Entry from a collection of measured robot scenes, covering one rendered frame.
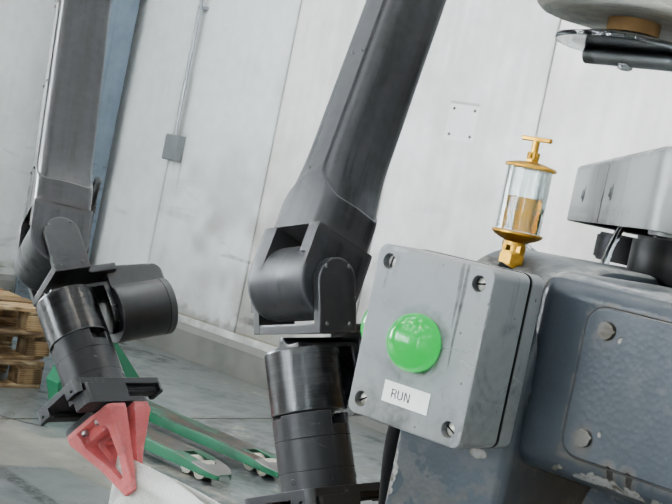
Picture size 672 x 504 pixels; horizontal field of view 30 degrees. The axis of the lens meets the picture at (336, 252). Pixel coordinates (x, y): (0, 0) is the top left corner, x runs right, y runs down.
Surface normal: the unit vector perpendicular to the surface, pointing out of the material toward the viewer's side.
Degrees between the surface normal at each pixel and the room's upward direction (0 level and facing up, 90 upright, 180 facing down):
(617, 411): 90
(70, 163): 47
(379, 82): 75
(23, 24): 90
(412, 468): 90
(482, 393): 90
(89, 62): 56
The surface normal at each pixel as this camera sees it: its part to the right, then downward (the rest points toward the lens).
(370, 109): 0.61, -0.09
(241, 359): -0.66, -0.10
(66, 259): 0.44, -0.45
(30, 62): 0.72, 0.18
